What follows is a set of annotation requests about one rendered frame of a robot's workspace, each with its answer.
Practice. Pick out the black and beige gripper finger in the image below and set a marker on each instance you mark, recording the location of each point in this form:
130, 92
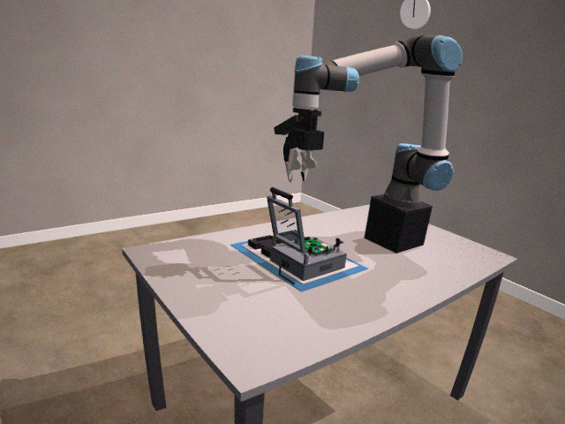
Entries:
307, 162
291, 158

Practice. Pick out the green circuit board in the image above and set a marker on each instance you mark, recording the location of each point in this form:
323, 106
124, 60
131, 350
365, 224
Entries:
316, 245

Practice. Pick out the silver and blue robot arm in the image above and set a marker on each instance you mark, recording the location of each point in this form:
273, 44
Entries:
439, 57

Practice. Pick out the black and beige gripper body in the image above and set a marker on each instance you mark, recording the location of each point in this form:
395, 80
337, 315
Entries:
306, 128

